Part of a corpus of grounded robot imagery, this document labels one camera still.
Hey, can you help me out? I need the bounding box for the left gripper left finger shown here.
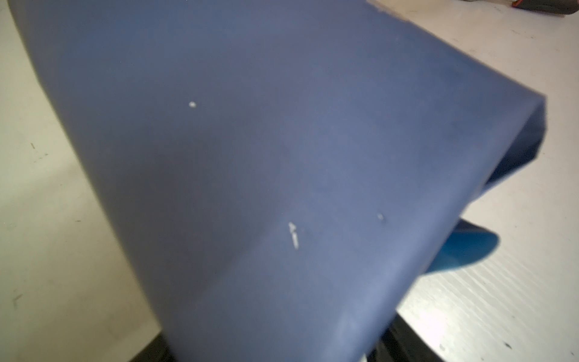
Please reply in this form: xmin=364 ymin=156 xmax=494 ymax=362
xmin=131 ymin=345 xmax=174 ymax=362

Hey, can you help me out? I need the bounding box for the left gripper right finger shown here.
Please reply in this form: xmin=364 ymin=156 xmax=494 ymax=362
xmin=367 ymin=314 xmax=443 ymax=362

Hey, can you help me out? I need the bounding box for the red handled ratchet wrench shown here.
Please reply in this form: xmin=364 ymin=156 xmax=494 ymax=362
xmin=492 ymin=0 xmax=578 ymax=16

